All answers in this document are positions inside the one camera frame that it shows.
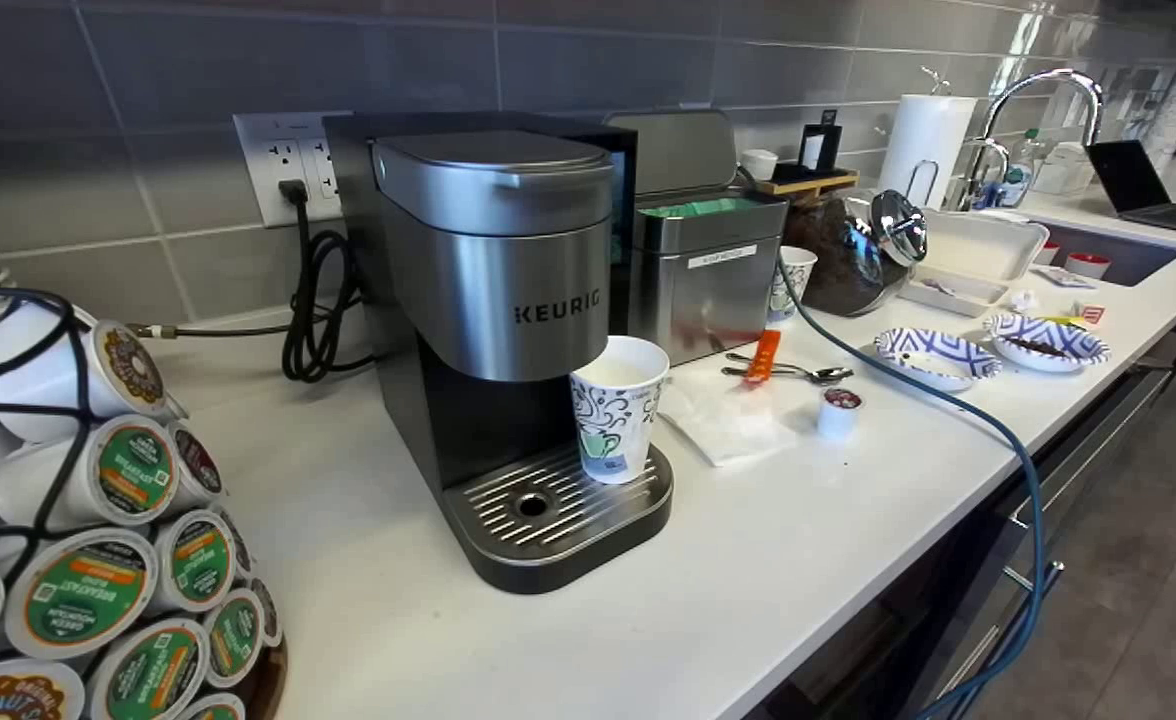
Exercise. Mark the black wire capsule carousel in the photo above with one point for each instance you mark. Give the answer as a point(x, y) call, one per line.
point(34, 323)

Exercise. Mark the orange handled tool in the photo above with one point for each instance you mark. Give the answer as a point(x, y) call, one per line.
point(765, 364)

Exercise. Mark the patterned paper cup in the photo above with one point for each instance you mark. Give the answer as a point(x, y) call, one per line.
point(613, 403)

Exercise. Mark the chrome kettle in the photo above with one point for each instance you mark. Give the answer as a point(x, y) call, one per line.
point(862, 250)

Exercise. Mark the silver metal box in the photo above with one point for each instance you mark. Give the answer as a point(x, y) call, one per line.
point(705, 253)

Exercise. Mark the small white paper cup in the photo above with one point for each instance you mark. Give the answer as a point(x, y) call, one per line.
point(791, 282)

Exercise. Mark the white wall outlet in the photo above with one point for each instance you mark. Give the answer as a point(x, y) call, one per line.
point(288, 147)

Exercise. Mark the blue patterned paper plate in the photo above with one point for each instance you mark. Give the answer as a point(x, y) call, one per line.
point(1045, 347)
point(934, 358)

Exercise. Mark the white rectangular tray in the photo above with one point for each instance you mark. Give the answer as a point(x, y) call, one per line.
point(974, 260)

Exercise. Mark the black laptop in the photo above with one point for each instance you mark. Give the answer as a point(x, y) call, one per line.
point(1133, 187)

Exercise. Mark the left blue patterned paper plate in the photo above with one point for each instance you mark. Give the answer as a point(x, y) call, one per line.
point(934, 358)

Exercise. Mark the white coffee capsule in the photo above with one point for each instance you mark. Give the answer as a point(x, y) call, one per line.
point(838, 414)

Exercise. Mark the white paper napkin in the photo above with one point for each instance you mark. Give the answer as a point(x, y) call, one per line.
point(727, 422)

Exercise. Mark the paper towel roll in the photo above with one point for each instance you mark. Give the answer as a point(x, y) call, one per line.
point(925, 147)

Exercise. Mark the brown lid coffee capsule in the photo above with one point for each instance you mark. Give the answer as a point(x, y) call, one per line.
point(34, 690)
point(100, 371)

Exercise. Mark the green lid coffee capsule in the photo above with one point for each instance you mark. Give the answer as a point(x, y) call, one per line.
point(81, 592)
point(125, 473)
point(192, 563)
point(234, 637)
point(150, 672)

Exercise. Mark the silver Keurig coffee maker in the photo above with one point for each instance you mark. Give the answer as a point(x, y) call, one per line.
point(486, 250)

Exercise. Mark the right blue patterned paper plate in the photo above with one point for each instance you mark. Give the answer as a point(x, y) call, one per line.
point(1045, 347)

